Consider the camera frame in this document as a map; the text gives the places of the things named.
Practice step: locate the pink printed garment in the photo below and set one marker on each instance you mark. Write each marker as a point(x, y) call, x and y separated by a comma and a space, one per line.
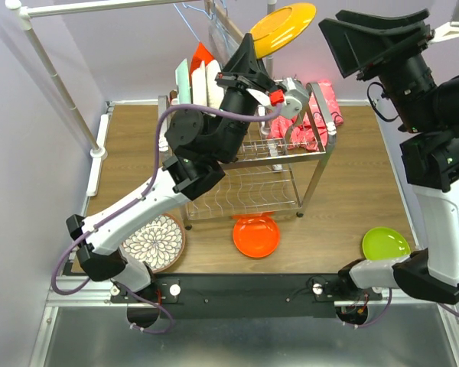
point(302, 136)

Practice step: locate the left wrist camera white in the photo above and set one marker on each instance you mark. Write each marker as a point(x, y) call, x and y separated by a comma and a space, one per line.
point(291, 95)

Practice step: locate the orange plastic plate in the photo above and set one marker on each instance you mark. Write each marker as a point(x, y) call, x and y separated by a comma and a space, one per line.
point(256, 235)

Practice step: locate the flower plate brown rim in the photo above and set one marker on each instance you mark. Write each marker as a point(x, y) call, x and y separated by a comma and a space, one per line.
point(215, 93)
point(157, 244)

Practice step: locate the mint rectangular plate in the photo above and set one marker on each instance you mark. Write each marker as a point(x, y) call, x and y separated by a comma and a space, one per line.
point(182, 79)

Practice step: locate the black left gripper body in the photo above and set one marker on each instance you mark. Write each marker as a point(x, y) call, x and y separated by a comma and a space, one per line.
point(245, 80)

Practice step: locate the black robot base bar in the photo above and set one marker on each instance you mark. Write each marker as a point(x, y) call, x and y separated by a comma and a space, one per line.
point(235, 296)

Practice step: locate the lime green plate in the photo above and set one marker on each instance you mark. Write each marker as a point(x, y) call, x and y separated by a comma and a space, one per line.
point(381, 243)

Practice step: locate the steel wire dish rack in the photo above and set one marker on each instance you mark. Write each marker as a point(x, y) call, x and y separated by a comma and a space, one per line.
point(268, 176)

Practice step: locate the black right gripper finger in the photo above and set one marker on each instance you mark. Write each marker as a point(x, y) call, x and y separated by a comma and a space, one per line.
point(351, 21)
point(351, 50)

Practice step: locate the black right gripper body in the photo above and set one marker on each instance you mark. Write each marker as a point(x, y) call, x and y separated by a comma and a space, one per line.
point(376, 66)

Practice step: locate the orange garment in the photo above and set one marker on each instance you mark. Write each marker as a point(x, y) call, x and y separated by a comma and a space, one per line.
point(200, 55)

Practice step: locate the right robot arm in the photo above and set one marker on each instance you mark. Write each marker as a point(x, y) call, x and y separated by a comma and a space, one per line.
point(429, 112)

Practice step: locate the white clothes rail frame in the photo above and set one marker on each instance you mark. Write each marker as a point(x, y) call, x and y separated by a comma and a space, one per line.
point(24, 15)

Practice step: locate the yellow patterned small plate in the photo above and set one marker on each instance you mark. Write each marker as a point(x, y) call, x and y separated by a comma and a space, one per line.
point(280, 27)

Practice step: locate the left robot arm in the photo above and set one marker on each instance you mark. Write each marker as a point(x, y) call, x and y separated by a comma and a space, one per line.
point(202, 139)

